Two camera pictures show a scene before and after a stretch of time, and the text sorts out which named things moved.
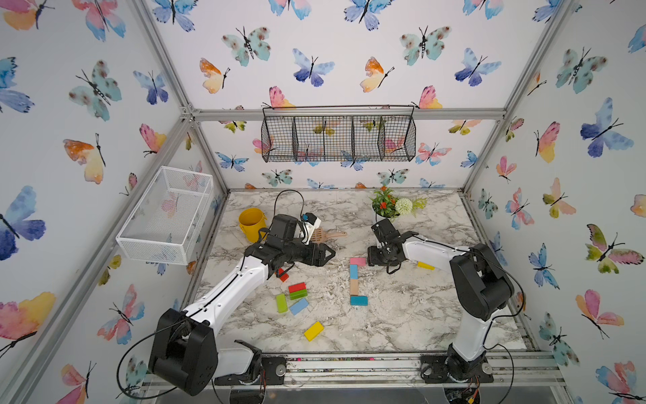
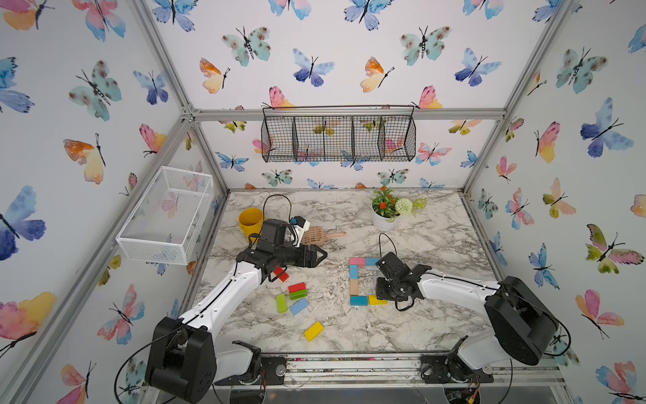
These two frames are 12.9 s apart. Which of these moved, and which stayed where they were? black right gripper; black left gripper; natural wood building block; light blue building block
Moved: black right gripper
Stayed: natural wood building block; black left gripper; light blue building block
